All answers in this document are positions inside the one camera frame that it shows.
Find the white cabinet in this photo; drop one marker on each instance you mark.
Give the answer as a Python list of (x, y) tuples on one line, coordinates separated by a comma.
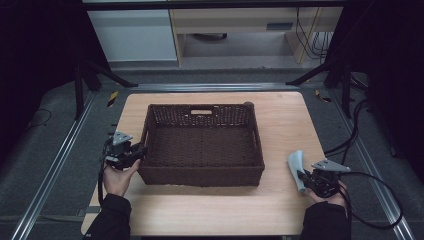
[(133, 35)]

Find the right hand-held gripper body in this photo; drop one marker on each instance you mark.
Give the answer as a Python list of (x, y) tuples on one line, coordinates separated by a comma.
[(325, 180)]

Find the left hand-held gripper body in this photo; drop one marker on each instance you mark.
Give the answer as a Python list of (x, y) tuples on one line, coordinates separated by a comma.
[(120, 151)]

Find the light blue cloth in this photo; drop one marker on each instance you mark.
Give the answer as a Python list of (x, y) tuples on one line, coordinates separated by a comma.
[(296, 163)]

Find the aluminium floor rail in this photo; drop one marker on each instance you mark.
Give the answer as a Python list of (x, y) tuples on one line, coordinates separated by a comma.
[(153, 87), (56, 166), (370, 166)]

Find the person's left hand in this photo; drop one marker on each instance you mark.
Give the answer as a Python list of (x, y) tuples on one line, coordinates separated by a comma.
[(116, 181)]

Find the black metal stand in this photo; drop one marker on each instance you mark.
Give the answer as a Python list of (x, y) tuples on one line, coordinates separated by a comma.
[(346, 90), (79, 93)]

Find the yellow black striped tape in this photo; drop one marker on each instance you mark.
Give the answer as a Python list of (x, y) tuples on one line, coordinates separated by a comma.
[(322, 96), (112, 99)]

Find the brown woven basket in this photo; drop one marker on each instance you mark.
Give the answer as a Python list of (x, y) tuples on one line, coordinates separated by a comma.
[(203, 146)]

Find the dark curtain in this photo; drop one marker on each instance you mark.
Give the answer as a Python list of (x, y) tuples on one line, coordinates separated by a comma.
[(33, 66), (396, 66)]

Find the grey tape strip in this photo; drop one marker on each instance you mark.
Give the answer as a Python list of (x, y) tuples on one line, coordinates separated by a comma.
[(87, 210)]

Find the person's right hand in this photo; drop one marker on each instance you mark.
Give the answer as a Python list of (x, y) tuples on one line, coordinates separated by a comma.
[(330, 199)]

